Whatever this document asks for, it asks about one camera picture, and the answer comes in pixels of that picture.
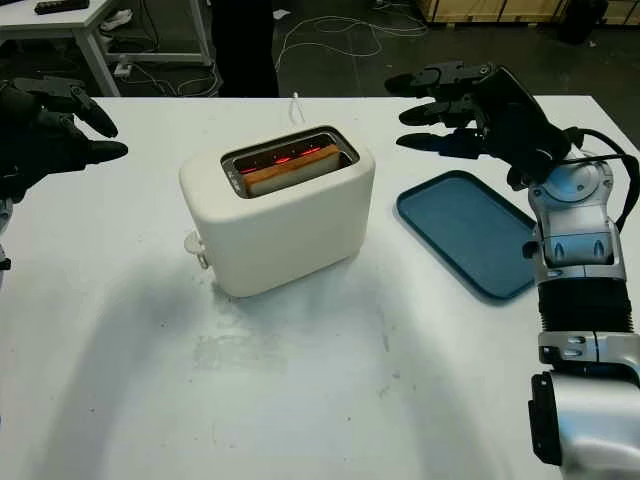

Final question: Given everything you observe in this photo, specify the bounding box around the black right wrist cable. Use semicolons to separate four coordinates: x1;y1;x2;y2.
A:
569;127;640;236

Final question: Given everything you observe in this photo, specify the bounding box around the wooden crate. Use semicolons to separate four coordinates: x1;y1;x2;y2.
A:
424;0;609;25

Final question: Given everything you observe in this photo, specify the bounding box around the black device on desk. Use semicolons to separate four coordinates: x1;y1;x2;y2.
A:
34;0;91;15

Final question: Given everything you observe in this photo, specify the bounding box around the black floor object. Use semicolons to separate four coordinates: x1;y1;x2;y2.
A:
554;0;599;45

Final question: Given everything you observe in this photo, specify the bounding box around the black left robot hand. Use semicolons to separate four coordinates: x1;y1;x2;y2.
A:
0;77;129;201

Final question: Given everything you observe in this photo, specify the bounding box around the white desk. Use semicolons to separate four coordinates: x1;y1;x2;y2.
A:
0;0;214;97

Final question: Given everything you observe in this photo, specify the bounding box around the toast slice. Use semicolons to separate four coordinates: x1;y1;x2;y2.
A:
243;144;342;198

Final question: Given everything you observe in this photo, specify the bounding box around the white floor cable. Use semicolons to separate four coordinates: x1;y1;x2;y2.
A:
274;17;431;66

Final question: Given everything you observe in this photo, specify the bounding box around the white toaster power cord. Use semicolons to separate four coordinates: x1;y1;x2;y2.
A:
288;91;306;126

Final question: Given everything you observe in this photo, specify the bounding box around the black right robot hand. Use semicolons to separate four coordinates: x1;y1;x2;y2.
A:
384;60;582;175

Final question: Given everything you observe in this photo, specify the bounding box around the cream two-slot toaster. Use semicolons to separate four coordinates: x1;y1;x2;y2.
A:
178;124;377;300

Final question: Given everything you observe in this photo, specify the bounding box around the blue rectangular tray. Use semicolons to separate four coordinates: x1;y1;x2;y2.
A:
395;169;539;305

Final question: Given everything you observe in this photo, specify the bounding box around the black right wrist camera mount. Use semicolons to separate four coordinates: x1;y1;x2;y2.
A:
504;162;534;192

